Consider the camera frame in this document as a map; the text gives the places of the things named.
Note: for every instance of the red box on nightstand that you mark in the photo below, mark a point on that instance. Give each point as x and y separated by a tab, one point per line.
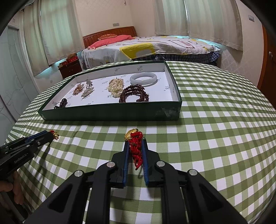
72	59

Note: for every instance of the green white checkered tablecloth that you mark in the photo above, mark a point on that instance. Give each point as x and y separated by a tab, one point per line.
226	131

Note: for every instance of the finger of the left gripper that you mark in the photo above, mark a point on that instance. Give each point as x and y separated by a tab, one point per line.
16	143
37	140

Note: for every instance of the brown plush toy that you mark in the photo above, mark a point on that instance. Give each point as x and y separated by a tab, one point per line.
71	55

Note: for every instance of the person left hand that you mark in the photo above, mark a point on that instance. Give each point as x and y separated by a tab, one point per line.
15	186

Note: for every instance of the small red gold charm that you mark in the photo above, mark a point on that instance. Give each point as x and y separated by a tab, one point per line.
55	134

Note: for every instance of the glass sliding wardrobe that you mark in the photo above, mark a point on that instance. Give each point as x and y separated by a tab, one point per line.
17	88

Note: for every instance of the left white curtain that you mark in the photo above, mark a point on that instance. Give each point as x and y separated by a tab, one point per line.
51	32

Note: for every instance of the rose gold crystal brooch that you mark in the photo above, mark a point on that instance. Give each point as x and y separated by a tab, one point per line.
79	88

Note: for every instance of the dark wooden nightstand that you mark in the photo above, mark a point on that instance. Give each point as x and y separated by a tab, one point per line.
68	69

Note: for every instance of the pink pillow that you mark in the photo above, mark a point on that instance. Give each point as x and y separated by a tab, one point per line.
109	41

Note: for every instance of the wooden door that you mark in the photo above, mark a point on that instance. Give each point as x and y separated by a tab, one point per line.
267	80

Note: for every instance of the bed with patterned sheet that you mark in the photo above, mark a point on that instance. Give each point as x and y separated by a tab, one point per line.
154	48

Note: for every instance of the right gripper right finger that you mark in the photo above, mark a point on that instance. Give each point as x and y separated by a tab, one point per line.
186	197

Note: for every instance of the green jewelry tray box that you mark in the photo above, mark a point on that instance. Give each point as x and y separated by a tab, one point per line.
114	98

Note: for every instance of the red knot gold charm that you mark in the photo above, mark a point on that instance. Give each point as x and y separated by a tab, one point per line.
134	137

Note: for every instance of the white curtain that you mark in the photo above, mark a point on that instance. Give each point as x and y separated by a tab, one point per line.
51	32
215	21

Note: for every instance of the wall light switch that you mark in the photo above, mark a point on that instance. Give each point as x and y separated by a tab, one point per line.
251	18

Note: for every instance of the orange patterned cushion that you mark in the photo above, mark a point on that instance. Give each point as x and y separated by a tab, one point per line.
107	36

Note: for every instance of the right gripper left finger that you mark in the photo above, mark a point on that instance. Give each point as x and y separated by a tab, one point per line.
85	197

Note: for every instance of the right white curtain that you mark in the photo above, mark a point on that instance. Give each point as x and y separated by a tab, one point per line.
215	21

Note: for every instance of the white jade bangle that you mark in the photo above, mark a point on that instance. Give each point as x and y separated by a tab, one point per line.
143	79

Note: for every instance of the silver rhinestone hair clip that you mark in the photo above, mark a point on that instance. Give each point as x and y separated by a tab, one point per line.
87	92

